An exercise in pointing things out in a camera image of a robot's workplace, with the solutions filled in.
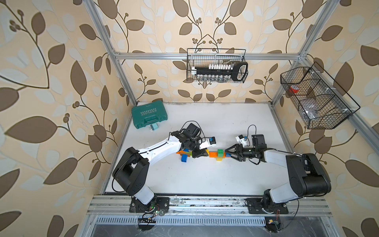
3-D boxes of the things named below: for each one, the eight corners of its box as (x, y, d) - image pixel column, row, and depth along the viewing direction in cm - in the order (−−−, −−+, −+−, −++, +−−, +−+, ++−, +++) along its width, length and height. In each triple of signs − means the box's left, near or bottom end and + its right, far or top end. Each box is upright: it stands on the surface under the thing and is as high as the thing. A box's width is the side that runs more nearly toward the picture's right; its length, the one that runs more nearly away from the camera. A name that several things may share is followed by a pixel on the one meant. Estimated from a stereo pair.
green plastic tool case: (136, 129, 106) (134, 125, 102) (132, 111, 117) (130, 107, 113) (168, 119, 112) (167, 115, 108) (162, 103, 123) (160, 99, 119)
